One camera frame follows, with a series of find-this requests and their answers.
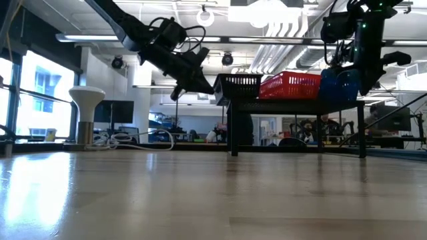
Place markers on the white mushroom lamp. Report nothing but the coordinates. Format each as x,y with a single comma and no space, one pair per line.
87,100

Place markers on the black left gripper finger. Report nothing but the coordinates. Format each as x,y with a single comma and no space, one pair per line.
198,85
177,94

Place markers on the black aluminium rig frame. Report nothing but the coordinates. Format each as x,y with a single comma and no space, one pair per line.
33,146

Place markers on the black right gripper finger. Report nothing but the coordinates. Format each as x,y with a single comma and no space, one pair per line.
368,81

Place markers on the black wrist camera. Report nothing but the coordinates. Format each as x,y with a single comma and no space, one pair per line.
171,33
337,26

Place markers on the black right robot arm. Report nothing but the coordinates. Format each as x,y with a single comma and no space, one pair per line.
377,6

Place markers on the black ceiling camera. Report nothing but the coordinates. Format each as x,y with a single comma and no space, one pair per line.
227,59
117,62

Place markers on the dark office desk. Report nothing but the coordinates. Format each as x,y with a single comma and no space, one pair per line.
397,141

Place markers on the blue plastic basket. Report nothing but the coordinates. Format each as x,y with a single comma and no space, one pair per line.
338,85

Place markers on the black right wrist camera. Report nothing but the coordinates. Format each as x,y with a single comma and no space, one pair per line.
337,26

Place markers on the yellow container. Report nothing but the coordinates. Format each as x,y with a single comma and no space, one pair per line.
50,135

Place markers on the black plastic basket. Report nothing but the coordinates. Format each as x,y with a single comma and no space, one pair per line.
237,85

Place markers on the person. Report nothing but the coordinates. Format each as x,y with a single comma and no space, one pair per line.
328,125
213,135
307,131
371,118

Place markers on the black computer monitor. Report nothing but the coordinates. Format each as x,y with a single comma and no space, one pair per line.
113,111
395,118

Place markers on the black perforated metal shelf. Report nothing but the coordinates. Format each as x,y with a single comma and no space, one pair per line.
293,106

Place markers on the red plastic basket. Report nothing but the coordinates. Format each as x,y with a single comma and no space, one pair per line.
290,85

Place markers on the long ceiling light bar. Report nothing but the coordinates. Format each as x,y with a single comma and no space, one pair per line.
86,37

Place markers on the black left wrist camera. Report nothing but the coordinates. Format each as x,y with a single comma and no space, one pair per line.
171,33

